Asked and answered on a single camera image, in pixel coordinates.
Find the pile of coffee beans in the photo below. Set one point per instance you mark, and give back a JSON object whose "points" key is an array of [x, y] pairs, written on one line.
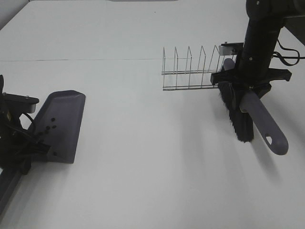
{"points": [[45, 133]]}

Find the grey plastic dustpan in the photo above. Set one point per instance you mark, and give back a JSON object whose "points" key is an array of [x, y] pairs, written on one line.
{"points": [[67, 107]]}

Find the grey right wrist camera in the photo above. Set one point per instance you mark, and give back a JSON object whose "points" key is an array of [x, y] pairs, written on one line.
{"points": [[226, 49]]}

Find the grey hand brush black bristles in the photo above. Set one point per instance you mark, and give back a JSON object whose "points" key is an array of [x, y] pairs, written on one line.
{"points": [[246, 111]]}

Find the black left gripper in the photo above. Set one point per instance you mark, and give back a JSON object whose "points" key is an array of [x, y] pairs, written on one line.
{"points": [[16, 145]]}

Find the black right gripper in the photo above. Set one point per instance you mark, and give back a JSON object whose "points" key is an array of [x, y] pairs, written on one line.
{"points": [[251, 70]]}

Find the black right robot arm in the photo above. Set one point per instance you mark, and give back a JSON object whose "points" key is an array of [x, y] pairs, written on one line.
{"points": [[266, 19]]}

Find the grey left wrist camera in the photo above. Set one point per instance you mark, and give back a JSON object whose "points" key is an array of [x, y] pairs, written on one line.
{"points": [[20, 104]]}

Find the chrome wire dish rack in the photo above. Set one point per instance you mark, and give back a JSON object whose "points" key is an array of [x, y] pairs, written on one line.
{"points": [[191, 71]]}

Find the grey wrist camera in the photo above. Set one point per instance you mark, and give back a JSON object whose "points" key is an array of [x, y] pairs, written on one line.
{"points": [[226, 49], [20, 104]]}

